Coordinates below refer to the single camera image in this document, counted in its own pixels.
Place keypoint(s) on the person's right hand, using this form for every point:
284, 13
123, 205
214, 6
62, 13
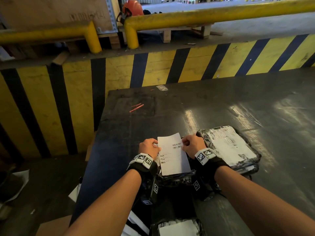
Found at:
194, 145

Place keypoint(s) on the person's left hand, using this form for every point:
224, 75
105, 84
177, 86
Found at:
149, 147

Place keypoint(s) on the white printed label paper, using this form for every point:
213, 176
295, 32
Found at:
228, 145
179, 229
174, 159

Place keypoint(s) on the pile of white labels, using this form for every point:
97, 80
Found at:
141, 224

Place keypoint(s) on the person's right forearm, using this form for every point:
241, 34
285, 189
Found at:
258, 201

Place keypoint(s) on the person's left forearm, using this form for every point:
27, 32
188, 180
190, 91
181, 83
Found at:
105, 208

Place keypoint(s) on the black marker wristband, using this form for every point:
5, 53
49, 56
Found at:
142, 160
205, 156

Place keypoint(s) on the red thin strip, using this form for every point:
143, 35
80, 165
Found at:
137, 108
136, 105

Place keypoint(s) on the small brown cardboard box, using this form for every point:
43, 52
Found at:
91, 147

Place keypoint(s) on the clear plastic scrap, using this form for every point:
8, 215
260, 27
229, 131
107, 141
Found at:
162, 88

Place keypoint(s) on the yellow black striped barrier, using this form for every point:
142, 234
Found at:
78, 100

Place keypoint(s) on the wooden pallet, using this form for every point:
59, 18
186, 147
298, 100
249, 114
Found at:
114, 41
167, 36

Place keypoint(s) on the flat brown cardboard box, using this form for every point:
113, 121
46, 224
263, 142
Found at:
54, 227

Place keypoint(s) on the small wooden block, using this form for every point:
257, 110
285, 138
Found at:
60, 58

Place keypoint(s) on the white paper sheet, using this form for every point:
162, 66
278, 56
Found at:
22, 178

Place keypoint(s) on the yellow pipe guardrail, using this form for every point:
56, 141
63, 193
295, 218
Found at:
221, 13
49, 34

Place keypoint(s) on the orange hard hat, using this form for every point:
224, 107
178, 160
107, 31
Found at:
134, 7

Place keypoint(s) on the large brown plywood crate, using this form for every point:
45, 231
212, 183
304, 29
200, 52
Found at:
56, 9

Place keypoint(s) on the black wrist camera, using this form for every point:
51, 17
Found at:
197, 186
153, 190

